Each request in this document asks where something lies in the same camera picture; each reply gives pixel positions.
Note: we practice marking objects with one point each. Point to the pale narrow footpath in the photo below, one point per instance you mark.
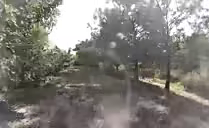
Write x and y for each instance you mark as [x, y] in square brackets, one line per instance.
[188, 94]

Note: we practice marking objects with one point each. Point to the wood of trees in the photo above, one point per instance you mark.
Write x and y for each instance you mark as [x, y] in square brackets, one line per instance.
[28, 50]

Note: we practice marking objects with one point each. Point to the thin dark tree trunk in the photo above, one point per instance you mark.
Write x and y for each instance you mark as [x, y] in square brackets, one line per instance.
[167, 75]

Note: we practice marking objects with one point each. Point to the dirt ground with leaf litter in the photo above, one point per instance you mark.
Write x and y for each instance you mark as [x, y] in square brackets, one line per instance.
[92, 100]

